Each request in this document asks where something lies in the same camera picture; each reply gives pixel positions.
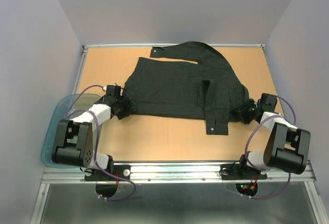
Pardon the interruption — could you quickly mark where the black pinstriped long sleeve shirt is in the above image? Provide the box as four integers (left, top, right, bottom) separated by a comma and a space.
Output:
124, 42, 249, 135

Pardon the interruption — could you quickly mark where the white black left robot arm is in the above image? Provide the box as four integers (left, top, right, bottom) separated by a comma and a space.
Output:
51, 85, 135, 180

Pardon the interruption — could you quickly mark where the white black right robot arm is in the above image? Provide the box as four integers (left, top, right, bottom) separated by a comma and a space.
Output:
232, 93, 311, 178

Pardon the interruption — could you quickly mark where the clear teal plastic bin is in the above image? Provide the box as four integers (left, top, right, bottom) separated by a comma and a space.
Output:
41, 94, 100, 169

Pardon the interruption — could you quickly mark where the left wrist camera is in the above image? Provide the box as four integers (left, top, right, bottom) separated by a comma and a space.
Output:
102, 83, 121, 91

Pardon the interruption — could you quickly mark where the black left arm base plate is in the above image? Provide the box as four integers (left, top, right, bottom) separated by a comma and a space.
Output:
84, 164, 131, 182

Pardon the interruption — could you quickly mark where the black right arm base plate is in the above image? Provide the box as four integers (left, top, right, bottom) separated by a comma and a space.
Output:
219, 163, 267, 180

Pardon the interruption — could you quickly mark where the aluminium front mounting rail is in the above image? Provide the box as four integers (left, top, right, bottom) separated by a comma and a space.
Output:
42, 160, 317, 183

